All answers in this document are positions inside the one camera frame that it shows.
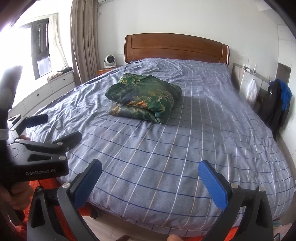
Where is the green brocade padded jacket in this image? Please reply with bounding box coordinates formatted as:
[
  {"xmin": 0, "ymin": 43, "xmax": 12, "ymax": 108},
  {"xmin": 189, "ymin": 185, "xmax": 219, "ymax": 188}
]
[{"xmin": 105, "ymin": 73, "xmax": 182, "ymax": 124}]

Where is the person's left hand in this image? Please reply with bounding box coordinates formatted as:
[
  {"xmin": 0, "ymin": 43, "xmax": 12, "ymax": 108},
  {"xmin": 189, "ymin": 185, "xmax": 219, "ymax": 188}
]
[{"xmin": 1, "ymin": 182, "xmax": 34, "ymax": 211}]

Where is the white low drawer cabinet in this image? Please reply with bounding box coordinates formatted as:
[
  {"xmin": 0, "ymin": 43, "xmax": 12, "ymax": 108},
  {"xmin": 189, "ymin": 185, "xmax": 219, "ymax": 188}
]
[{"xmin": 9, "ymin": 71, "xmax": 76, "ymax": 118}]

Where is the orange wooden nightstand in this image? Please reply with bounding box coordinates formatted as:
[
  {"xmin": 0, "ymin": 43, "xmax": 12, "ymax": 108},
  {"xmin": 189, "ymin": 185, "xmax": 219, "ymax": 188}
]
[{"xmin": 97, "ymin": 66, "xmax": 118, "ymax": 76}]

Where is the white round desk fan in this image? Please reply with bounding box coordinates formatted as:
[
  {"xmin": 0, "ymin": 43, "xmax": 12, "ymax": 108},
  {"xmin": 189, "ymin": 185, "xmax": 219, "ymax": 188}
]
[{"xmin": 104, "ymin": 55, "xmax": 116, "ymax": 69}]

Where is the blue checked duvet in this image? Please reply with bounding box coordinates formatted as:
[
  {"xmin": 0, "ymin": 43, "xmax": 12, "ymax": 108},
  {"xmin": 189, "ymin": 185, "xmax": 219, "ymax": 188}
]
[{"xmin": 27, "ymin": 58, "xmax": 294, "ymax": 237}]

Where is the black and blue hanging jacket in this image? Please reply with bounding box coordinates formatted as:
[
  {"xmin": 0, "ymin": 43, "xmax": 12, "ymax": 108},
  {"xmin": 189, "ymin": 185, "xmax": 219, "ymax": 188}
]
[{"xmin": 258, "ymin": 79, "xmax": 292, "ymax": 140}]

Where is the beige curtain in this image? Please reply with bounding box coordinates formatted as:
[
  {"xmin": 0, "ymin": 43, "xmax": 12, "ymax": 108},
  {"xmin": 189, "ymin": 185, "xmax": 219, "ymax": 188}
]
[{"xmin": 70, "ymin": 0, "xmax": 100, "ymax": 86}]

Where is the brown wooden headboard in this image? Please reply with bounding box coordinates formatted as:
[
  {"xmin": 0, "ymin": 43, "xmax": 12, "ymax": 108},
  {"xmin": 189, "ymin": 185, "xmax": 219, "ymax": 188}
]
[{"xmin": 125, "ymin": 33, "xmax": 230, "ymax": 65}]

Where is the white plastic bag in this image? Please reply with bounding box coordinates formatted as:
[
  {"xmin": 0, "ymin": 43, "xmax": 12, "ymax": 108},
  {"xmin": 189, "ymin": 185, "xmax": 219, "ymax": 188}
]
[{"xmin": 245, "ymin": 78, "xmax": 258, "ymax": 105}]

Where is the grey desk with shelf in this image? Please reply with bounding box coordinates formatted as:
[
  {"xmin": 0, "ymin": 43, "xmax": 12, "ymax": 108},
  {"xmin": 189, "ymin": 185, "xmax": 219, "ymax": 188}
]
[{"xmin": 231, "ymin": 63, "xmax": 269, "ymax": 111}]

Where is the white wardrobe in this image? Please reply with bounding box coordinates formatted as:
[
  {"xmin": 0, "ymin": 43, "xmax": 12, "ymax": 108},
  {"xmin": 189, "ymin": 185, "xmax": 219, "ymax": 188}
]
[{"xmin": 276, "ymin": 24, "xmax": 296, "ymax": 153}]

